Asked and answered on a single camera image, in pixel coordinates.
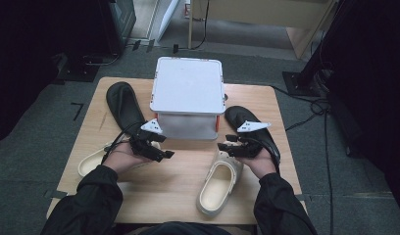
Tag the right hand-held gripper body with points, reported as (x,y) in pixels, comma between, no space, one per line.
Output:
(250,147)

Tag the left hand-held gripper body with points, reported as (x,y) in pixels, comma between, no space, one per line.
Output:
(145,143)

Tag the black slipper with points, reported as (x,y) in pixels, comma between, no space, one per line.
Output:
(240,116)
(124,104)

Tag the cream clog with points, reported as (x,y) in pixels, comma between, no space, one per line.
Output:
(90,163)
(217,186)

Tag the white plastic storage box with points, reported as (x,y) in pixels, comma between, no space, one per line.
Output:
(188,88)

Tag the person's right hand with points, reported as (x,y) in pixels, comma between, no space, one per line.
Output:
(261,163)

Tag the person's left hand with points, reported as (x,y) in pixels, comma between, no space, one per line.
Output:
(123,160)

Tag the grey tape piece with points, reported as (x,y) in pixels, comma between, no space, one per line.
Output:
(302,197)

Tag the black metal stand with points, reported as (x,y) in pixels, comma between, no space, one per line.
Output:
(306,78)

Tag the black stand base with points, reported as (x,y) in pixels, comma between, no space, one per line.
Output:
(77,70)

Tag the white board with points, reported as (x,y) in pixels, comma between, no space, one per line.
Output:
(168,18)

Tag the black cabinet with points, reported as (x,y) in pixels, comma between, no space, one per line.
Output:
(118,23)

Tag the light wooden desk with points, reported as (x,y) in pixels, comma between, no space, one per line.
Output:
(263,16)

